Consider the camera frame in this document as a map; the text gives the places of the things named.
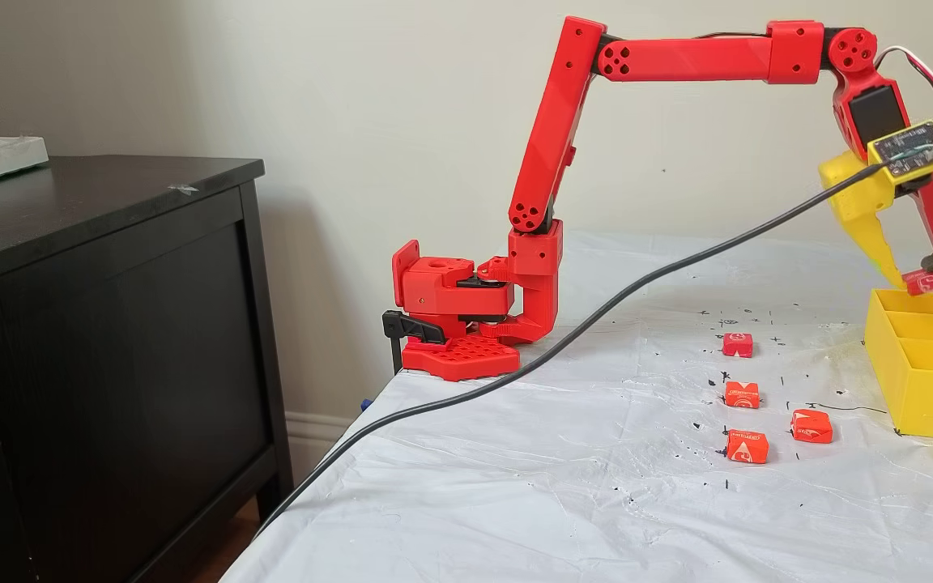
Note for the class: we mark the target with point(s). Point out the black table clamp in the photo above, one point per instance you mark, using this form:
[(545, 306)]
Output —
[(410, 325)]

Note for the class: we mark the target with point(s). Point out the orange candy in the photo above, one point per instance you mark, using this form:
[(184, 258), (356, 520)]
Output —
[(747, 446), (811, 426), (742, 395)]

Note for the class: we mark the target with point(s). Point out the red cherry candy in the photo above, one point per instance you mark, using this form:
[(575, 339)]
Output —
[(737, 345), (924, 283)]

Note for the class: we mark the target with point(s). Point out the white baseboard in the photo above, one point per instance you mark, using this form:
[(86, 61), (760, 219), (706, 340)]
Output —
[(313, 437)]

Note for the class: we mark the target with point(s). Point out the white plastic table cover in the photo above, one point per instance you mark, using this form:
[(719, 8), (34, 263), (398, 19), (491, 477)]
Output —
[(515, 486)]

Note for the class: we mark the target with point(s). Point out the dark wooden cabinet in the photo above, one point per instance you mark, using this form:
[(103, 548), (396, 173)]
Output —
[(110, 364)]

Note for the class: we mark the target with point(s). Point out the camera board in yellow mount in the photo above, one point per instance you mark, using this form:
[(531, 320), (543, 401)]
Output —
[(912, 150)]

